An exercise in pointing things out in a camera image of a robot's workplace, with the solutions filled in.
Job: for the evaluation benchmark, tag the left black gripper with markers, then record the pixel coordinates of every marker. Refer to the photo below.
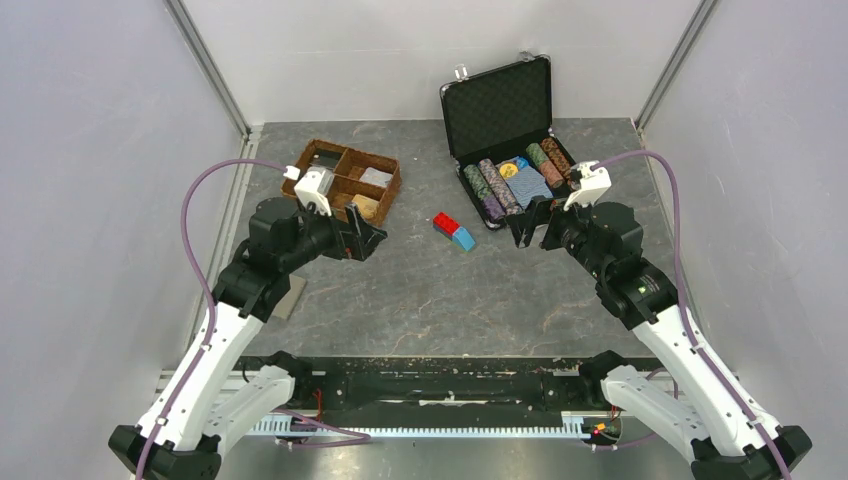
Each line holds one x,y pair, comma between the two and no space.
356,245

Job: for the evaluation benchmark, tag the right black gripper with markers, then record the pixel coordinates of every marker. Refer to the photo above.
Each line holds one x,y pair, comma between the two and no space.
542,210

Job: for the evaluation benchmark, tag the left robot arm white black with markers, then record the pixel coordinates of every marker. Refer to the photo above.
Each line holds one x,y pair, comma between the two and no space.
187,431

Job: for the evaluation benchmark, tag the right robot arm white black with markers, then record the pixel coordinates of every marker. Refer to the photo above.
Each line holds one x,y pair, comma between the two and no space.
719,429

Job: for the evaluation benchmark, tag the gold cards in basket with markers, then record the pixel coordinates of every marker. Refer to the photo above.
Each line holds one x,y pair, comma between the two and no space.
368,207

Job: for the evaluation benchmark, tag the blue playing card deck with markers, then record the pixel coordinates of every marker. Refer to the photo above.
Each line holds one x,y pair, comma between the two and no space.
526,184

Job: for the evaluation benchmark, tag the silver VIP cards stack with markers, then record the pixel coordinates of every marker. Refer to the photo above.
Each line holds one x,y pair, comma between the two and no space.
375,177

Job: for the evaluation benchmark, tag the black cards in basket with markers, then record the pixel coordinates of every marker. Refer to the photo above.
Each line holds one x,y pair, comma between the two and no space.
326,159

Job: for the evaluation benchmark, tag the purple poker chip row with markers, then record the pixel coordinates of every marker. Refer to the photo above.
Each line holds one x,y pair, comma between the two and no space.
499,187

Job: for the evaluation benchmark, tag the yellow dealer button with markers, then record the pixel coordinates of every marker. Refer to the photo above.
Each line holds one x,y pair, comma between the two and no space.
508,169

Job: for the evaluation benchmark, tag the brown wicker divided basket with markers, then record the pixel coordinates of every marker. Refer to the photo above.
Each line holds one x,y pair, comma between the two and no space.
346,182

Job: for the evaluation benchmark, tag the green poker chip row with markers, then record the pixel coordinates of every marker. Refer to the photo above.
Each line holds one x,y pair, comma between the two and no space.
484,192

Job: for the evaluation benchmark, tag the green pink chip row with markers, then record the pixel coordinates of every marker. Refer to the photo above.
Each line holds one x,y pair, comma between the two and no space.
546,167

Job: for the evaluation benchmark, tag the brown poker chip row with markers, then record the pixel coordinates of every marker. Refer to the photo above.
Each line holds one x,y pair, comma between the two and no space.
558,157

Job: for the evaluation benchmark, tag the blue toy brick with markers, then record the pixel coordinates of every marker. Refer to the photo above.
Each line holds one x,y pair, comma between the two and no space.
462,238

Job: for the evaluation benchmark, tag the red toy brick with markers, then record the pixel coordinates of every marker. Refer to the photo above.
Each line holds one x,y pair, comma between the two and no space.
445,225

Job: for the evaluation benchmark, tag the black poker chip case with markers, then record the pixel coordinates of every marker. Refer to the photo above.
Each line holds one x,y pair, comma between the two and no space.
496,114

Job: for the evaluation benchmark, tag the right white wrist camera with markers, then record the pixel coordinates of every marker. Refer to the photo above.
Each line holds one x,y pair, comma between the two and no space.
593,183

